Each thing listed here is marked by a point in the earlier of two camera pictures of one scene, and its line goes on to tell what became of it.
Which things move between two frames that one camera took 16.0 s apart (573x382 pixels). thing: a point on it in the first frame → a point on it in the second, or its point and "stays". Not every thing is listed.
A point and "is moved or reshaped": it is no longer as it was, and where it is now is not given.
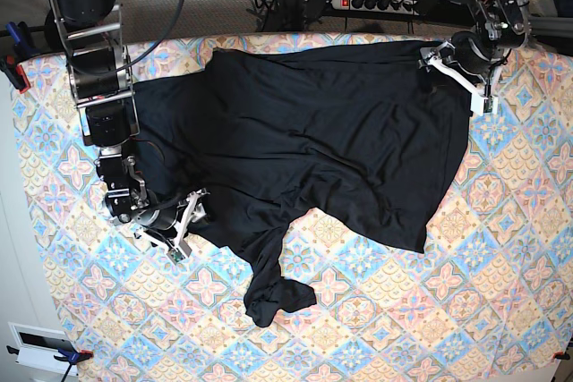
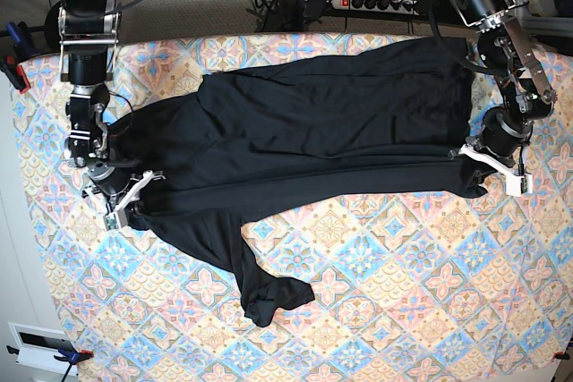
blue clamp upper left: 21,36 stays
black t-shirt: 253,137 is moved or reshaped
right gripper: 471,58 → 502,138
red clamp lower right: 560,355 stays
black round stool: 52,38 stays
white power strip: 395,5 stays
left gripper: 166,222 → 103,178
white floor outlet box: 38,345 stays
